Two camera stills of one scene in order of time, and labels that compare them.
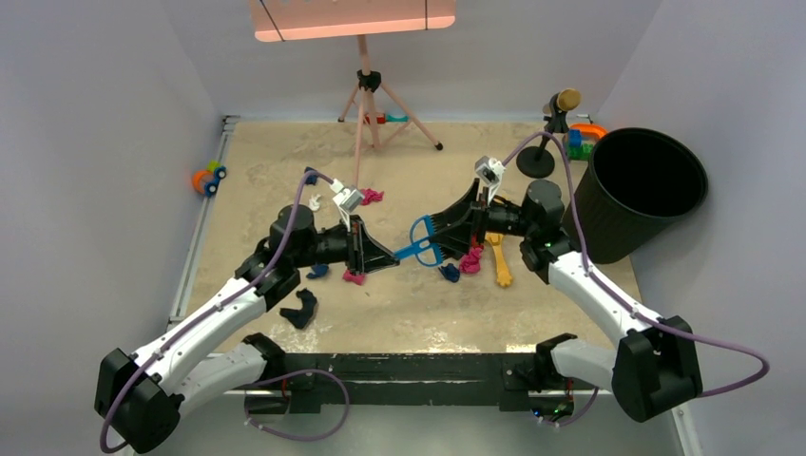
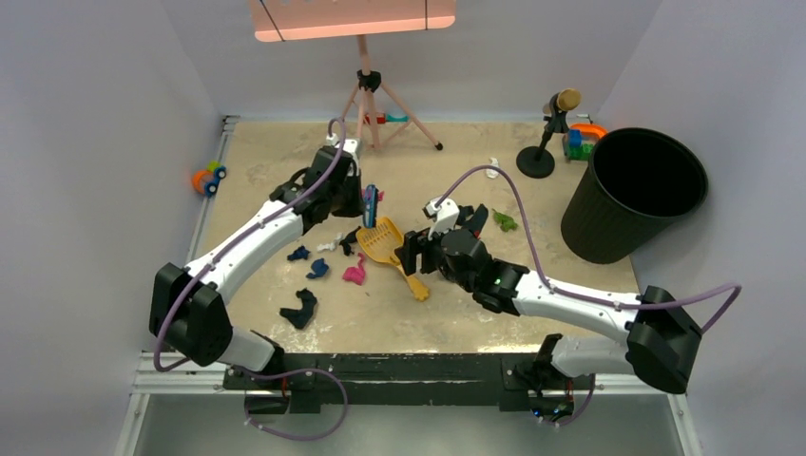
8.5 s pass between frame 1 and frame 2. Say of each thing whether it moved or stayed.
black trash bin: stayed
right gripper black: moved
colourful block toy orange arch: stayed
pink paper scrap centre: stayed
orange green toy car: stayed
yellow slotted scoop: moved
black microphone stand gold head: stayed
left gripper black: moved
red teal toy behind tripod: stayed
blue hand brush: moved
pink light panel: stayed
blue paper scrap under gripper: stayed
